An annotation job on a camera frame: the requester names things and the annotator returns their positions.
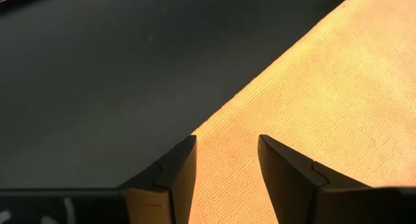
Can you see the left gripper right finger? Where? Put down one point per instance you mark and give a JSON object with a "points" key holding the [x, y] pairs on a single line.
{"points": [[286, 181]]}

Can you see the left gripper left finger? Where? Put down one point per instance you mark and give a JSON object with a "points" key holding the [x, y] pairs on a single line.
{"points": [[175, 178]]}

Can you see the orange microfiber towel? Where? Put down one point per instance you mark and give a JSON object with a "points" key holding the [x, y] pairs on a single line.
{"points": [[325, 104]]}

